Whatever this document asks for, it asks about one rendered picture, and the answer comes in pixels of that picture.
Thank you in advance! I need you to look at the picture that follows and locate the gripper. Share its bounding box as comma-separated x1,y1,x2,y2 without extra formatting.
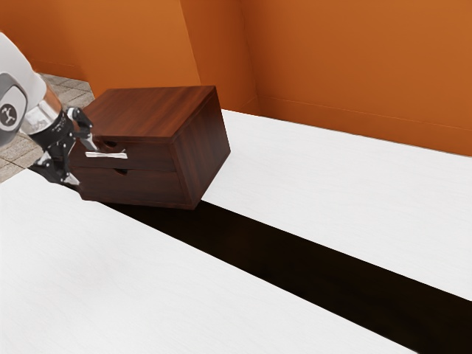
28,106,100,187

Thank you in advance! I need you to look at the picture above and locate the dark wooden two-drawer cabinet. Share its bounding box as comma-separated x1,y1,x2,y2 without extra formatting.
68,85,232,211

